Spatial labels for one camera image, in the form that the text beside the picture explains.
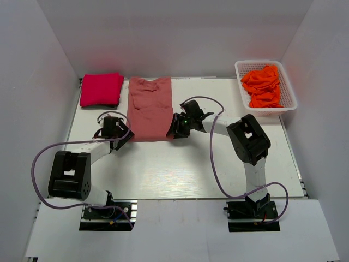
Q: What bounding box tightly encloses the orange crumpled t-shirt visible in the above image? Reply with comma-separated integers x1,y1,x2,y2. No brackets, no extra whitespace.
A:
241,64,283,108

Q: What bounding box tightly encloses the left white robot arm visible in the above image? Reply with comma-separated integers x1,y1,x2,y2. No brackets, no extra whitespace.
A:
48,116,134,218

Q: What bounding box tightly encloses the salmon pink t-shirt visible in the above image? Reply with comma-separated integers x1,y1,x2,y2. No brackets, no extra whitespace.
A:
127,77,173,142

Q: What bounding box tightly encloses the folded magenta t-shirt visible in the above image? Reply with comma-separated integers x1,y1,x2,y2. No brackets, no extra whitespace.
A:
80,73,124,108

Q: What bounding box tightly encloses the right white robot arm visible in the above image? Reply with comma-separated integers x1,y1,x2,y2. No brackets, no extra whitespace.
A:
166,100,271,218

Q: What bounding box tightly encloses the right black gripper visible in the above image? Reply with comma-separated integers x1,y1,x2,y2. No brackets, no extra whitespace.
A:
167,113,194,139

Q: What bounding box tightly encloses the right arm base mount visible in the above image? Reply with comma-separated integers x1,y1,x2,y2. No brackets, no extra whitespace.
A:
223,201,280,233

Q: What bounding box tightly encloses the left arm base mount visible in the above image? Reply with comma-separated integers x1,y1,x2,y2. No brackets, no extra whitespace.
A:
79,199,138,232

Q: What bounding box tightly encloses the white plastic mesh basket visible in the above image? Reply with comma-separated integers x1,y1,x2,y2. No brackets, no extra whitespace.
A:
235,60,297,116

